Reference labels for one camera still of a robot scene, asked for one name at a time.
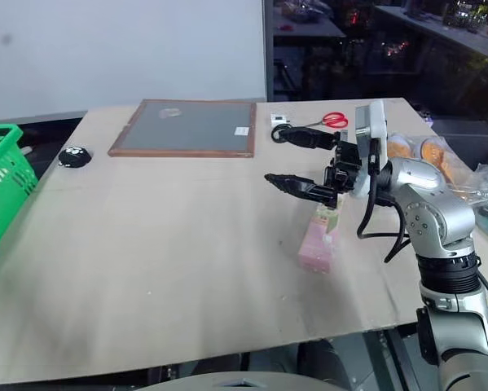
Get pink carton box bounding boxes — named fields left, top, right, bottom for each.
left=297, top=196, right=347, bottom=275

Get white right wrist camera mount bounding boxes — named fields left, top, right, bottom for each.
left=349, top=99, right=390, bottom=199

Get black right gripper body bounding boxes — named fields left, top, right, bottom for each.
left=323, top=130, right=365, bottom=201

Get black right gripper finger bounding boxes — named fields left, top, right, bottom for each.
left=263, top=173, right=339, bottom=209
left=283, top=125, right=339, bottom=151

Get wood-framed blackboard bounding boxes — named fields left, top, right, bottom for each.
left=107, top=99, right=257, bottom=159

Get grey curved robot body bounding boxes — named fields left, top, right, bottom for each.
left=143, top=369, right=339, bottom=391

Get green plastic basket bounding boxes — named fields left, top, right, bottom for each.
left=0, top=124, right=39, bottom=260

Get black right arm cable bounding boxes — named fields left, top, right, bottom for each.
left=356, top=137, right=412, bottom=264

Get dark background shelving unit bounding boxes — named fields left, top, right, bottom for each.
left=262, top=0, right=488, bottom=103

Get red-handled scissors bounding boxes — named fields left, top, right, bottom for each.
left=307, top=112, right=350, bottom=130

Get black round plush toy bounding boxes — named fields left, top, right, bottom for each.
left=58, top=146, right=92, bottom=169

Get clear bag of bread buns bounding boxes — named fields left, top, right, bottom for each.
left=385, top=130, right=488, bottom=201

